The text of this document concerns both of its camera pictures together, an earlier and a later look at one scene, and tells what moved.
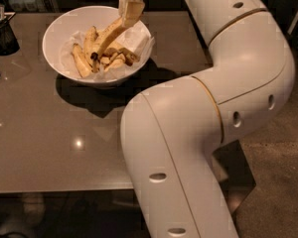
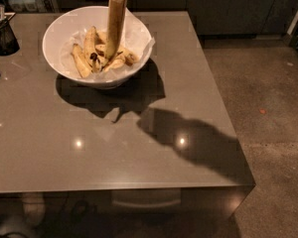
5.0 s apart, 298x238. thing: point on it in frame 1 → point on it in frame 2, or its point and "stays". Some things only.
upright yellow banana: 90,44 stays
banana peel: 104,36 → 115,27
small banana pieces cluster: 113,59 stays
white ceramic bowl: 75,20 stays
